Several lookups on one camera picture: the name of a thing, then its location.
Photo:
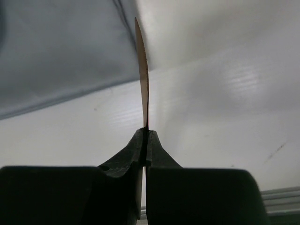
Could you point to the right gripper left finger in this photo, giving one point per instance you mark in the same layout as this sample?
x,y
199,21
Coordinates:
x,y
108,194

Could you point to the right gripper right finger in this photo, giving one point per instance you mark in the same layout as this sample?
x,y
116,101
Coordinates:
x,y
198,196

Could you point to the copper knife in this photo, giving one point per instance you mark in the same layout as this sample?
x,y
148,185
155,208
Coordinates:
x,y
143,73

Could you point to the grey cloth napkin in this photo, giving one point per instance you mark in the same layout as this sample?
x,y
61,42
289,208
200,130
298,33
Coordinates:
x,y
52,51

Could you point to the aluminium rail front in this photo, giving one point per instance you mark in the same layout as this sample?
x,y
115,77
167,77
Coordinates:
x,y
283,201

